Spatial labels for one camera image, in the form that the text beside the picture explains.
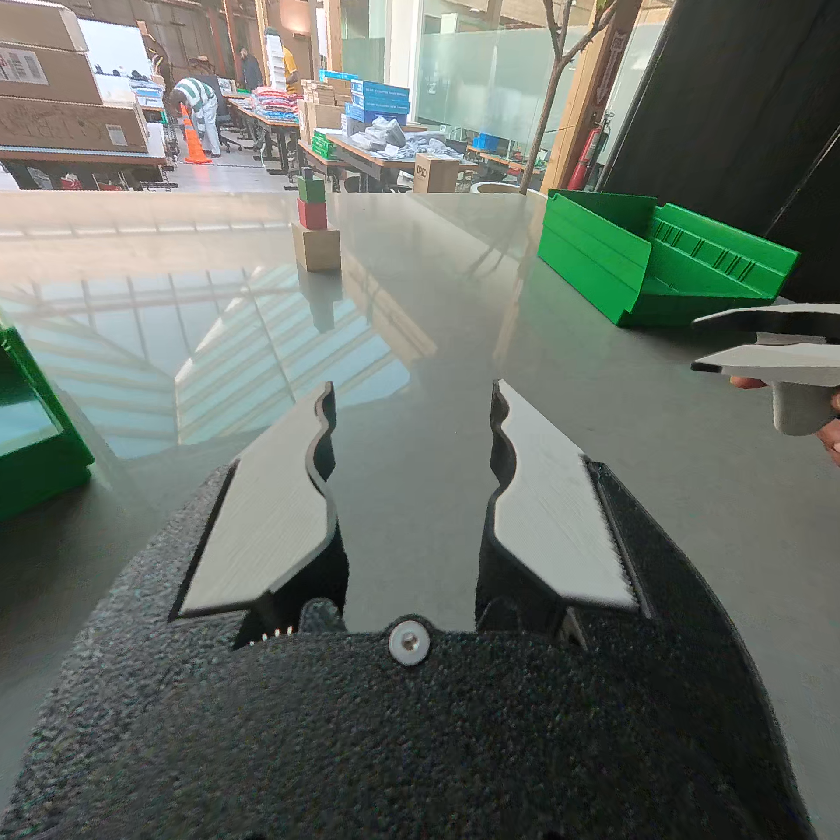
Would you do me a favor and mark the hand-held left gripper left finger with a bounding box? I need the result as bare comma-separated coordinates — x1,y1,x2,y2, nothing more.
169,381,350,652

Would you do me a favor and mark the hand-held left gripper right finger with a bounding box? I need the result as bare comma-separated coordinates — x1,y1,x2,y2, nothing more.
476,378,641,651

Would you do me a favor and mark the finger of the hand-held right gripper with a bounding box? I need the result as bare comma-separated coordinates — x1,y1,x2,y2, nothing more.
690,341,840,435
692,303,840,340

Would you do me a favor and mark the green plastic bin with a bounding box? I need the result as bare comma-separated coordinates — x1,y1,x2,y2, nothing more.
537,189,802,328
0,325,95,522

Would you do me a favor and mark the large plain wooden cube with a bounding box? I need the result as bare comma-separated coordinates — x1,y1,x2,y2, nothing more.
292,223,342,272

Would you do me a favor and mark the black fabric room divider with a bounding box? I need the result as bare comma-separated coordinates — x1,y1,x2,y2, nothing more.
600,0,840,304

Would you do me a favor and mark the red fire extinguisher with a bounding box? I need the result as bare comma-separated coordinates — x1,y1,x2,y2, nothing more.
567,115,611,191

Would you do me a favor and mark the wooden pillar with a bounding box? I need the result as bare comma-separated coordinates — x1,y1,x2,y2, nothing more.
541,0,641,193

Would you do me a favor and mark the thin metal pole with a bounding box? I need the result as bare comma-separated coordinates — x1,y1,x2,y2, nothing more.
518,0,618,193

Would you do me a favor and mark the printed cardboard box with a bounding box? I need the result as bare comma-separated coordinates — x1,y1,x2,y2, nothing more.
413,153,463,194

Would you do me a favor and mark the wooden table with clutter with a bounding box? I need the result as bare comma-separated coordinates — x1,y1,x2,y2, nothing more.
298,134,480,193

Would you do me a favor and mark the orange traffic cone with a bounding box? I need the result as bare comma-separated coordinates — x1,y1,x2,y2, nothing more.
184,104,212,165

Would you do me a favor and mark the long table with folded clothes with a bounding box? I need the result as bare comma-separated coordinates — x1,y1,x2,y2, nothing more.
226,95,303,175

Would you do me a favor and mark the pile of grey bagged clothes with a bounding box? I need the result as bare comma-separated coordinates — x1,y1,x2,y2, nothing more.
348,117,463,160

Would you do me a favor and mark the wooden work table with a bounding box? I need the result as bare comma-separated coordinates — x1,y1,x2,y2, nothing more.
0,146,168,191

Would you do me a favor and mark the stack of folded clothes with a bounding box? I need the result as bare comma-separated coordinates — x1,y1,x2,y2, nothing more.
248,85,303,122

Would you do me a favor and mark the stack of flat cardboard boxes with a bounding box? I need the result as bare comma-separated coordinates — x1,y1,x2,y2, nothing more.
298,79,352,142

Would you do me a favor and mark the stack of blue boxes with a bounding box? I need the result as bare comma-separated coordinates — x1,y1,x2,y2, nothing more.
319,69,411,124

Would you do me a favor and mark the large scribbled cardboard box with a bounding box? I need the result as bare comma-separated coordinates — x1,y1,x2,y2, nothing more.
0,95,151,153

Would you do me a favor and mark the small plain cardboard box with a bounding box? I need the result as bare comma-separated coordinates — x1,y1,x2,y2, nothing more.
0,0,89,53

